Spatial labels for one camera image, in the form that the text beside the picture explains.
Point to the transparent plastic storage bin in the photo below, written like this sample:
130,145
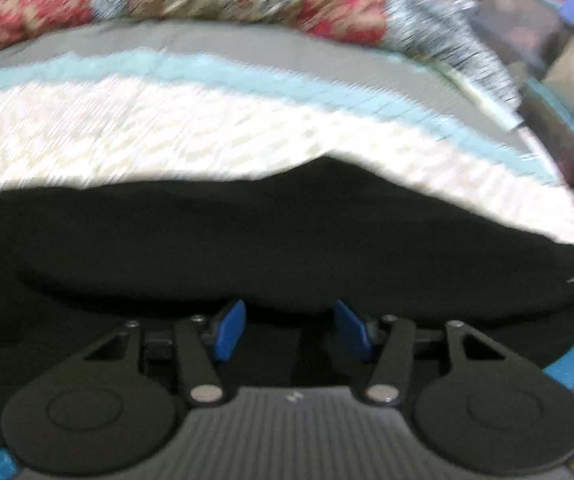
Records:
532,35

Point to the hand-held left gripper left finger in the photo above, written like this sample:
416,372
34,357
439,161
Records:
229,330

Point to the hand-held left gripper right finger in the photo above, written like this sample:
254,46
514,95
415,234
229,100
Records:
351,327

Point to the patterned chevron bedspread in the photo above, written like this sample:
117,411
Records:
167,125

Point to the black pants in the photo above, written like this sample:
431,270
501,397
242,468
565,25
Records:
267,240

